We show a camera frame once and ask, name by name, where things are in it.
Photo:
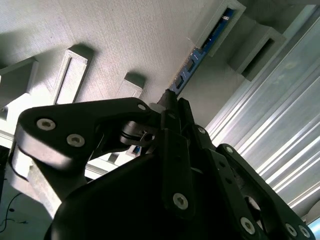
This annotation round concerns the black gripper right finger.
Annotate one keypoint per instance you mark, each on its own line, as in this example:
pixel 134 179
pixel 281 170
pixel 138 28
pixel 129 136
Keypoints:
pixel 225 162

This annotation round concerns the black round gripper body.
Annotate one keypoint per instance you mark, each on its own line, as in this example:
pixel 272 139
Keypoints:
pixel 120 200

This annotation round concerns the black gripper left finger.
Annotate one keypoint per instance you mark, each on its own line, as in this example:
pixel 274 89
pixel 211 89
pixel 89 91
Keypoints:
pixel 75 120

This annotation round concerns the blue RAM stick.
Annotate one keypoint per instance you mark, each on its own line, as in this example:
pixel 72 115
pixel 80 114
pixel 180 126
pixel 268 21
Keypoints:
pixel 186 72

